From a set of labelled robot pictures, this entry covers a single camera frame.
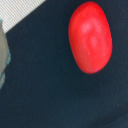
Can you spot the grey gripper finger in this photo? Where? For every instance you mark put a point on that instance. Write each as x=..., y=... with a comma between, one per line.
x=5, y=56

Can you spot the red sausage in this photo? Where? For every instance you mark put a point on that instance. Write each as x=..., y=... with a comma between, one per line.
x=90, y=37

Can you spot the woven beige placemat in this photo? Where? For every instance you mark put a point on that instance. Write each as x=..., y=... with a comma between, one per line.
x=13, y=11

